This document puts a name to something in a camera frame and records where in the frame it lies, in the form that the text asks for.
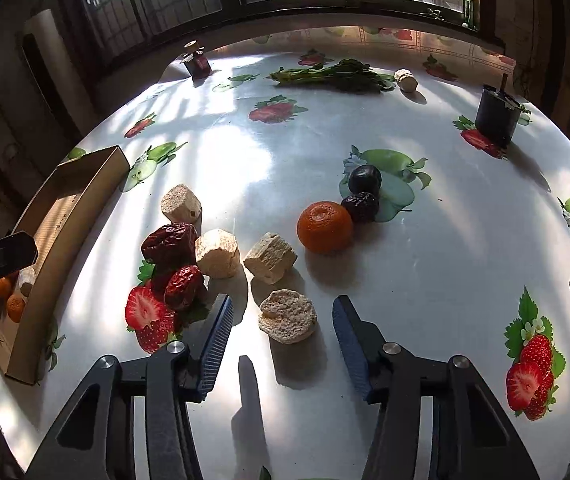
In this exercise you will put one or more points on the beige cork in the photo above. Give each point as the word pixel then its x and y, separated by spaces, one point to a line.
pixel 406 80

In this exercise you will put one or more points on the mandarin orange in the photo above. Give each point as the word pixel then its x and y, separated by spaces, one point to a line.
pixel 325 226

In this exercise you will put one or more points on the dark wrinkled dried date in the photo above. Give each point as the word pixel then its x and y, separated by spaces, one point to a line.
pixel 361 206

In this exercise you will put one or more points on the small dark corked bottle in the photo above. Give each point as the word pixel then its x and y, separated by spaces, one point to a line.
pixel 197 60

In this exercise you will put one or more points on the fruit-printed tablecloth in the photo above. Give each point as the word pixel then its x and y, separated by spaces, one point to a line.
pixel 265 160

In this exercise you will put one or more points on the red dried date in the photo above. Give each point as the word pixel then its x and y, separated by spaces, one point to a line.
pixel 169 245
pixel 184 286

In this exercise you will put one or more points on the green bottle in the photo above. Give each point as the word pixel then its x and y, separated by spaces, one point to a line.
pixel 468 10

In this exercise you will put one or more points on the brown cardboard box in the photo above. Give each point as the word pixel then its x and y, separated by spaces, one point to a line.
pixel 65 210

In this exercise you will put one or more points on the small orange kumquat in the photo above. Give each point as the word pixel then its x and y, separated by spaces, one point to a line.
pixel 15 307
pixel 2 287

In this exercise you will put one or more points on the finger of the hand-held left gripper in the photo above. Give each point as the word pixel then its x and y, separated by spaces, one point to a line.
pixel 5 255

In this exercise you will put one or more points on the green leafy vegetable bunch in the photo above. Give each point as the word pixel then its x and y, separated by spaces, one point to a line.
pixel 335 77

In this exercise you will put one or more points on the dark purple plum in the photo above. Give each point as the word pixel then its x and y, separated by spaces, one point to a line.
pixel 365 179

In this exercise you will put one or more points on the dark framed window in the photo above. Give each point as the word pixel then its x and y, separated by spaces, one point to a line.
pixel 290 7

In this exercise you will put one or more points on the black cylindrical motor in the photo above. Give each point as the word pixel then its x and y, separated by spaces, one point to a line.
pixel 497 115

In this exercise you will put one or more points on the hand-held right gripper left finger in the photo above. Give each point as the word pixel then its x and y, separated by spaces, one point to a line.
pixel 217 340

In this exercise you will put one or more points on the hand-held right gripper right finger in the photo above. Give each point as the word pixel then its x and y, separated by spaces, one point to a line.
pixel 350 345

